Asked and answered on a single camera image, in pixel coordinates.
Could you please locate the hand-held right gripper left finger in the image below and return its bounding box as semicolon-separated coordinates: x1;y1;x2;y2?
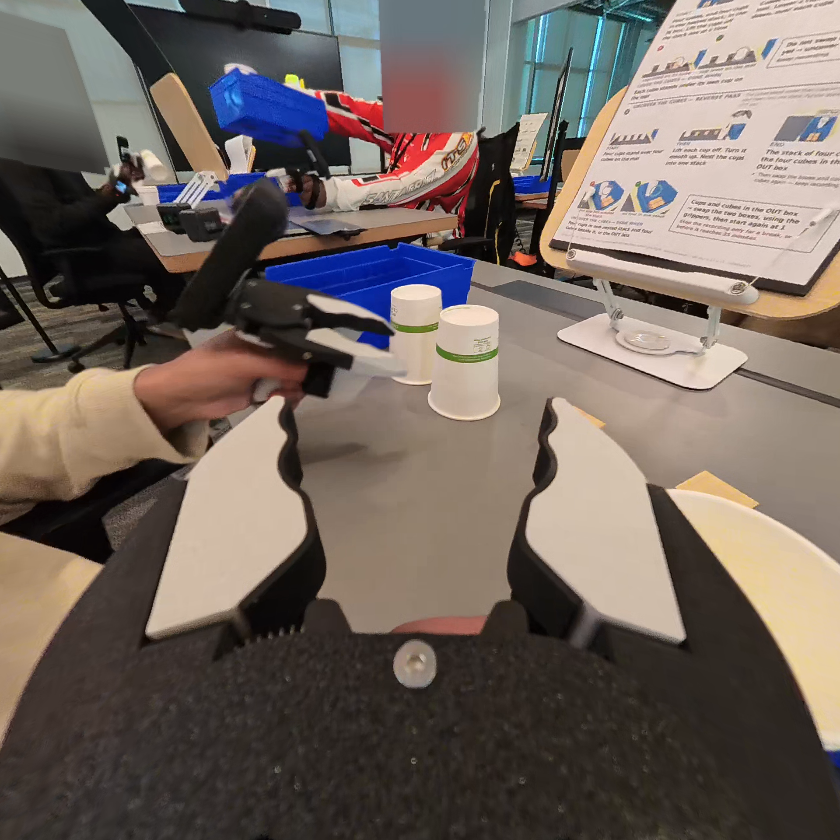
143;395;328;641

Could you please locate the small document stand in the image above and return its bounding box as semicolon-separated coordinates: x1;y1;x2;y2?
511;112;550;173

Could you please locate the grey table with wooden edge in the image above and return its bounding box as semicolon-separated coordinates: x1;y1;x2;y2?
125;200;460;275

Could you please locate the black computer monitor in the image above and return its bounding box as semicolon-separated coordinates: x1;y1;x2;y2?
540;46;576;186

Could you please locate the wooden document stand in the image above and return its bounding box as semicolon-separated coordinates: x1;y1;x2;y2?
149;72;231;179

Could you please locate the black wall screen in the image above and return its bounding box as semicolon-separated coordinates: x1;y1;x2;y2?
128;3;352;173

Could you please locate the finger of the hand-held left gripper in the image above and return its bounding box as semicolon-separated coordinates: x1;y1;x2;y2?
305;327;409;385
305;292;396;337

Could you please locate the person's left hand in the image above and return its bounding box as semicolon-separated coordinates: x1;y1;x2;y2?
133;346;309;433

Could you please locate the person's left forearm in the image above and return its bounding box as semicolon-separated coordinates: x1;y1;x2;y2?
0;364;211;526

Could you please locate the printed instruction sheet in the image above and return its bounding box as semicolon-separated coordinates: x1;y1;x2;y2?
550;0;840;296

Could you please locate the black office chair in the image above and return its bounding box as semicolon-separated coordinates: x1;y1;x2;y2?
0;458;191;565

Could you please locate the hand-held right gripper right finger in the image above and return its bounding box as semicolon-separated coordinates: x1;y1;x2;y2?
507;395;688;649

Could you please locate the black video bar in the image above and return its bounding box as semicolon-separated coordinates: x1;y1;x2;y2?
179;0;303;35

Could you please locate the white green striped paper cup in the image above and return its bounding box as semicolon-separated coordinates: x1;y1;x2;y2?
666;489;840;752
390;284;442;386
428;305;501;421

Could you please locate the instruction board on stand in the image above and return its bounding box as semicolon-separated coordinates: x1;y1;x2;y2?
539;84;840;392

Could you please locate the black jacket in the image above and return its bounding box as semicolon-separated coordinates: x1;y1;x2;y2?
478;123;521;265

